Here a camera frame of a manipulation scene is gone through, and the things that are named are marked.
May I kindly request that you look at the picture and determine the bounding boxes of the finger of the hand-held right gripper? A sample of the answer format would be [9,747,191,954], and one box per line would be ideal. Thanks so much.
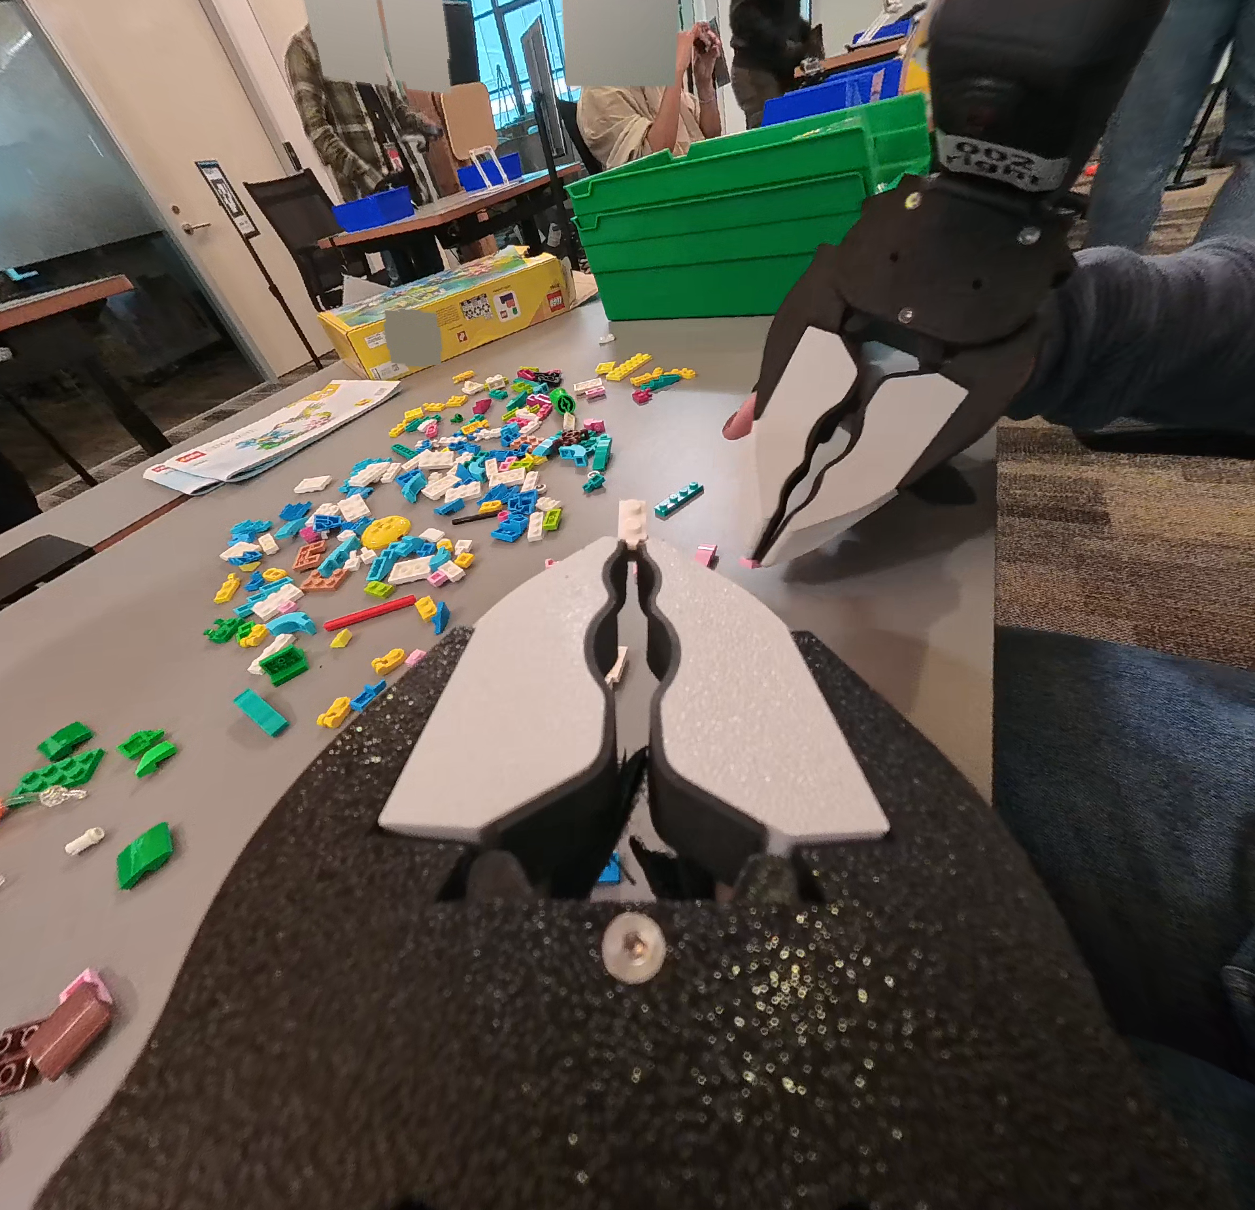
[765,375,974,568]
[753,330,867,556]

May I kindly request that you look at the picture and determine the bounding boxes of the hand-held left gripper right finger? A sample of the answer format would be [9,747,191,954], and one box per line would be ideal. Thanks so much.
[636,538,894,899]

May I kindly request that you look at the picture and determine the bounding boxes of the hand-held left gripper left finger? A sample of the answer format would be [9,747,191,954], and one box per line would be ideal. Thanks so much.
[377,535,629,899]

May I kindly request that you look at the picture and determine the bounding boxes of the white lego plate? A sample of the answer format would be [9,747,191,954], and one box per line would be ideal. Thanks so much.
[604,500,651,687]

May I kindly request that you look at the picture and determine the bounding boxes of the person's right forearm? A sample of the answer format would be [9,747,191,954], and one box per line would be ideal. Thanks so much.
[1009,237,1255,431]

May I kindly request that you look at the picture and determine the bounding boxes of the red lego bar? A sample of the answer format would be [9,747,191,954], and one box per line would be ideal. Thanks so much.
[323,594,419,632]

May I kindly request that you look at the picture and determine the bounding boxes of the pile of mixed lego bricks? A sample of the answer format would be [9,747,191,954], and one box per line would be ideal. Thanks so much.
[200,351,700,730]

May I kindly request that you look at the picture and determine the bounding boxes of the yellow lego box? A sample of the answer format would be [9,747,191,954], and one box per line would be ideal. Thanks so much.
[318,249,575,380]

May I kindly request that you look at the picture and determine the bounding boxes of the group of green lego pieces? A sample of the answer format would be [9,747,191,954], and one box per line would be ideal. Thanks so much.
[4,721,181,892]

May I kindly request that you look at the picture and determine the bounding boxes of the dark brown lego plate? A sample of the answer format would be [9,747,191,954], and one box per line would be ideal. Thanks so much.
[0,1018,46,1095]

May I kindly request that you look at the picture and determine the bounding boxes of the green plastic bin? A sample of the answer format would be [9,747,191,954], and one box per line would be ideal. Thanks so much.
[571,172,870,248]
[578,205,864,274]
[588,239,845,321]
[565,92,931,220]

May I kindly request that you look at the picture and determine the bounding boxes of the large blue plastic bin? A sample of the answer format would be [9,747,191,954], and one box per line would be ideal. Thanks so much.
[761,57,906,129]

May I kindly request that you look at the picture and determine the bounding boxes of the instruction booklet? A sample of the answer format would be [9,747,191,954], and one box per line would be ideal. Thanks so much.
[144,379,402,495]

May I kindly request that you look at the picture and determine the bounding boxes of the person's blue jeans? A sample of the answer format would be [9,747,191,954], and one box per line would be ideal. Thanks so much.
[995,626,1255,1210]

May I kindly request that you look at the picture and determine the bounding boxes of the brown top desk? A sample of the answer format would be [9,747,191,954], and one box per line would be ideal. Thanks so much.
[318,160,587,252]

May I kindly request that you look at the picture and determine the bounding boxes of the black office chair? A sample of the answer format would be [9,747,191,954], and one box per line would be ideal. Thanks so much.
[243,168,366,311]

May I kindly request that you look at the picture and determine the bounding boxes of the sign stand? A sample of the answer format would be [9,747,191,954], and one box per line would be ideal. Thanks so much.
[194,159,323,369]

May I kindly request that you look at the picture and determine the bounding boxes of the wooden side desk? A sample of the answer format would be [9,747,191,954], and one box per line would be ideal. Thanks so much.
[0,274,174,487]

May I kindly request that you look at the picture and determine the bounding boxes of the white door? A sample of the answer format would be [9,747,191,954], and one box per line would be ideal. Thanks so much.
[20,0,330,377]

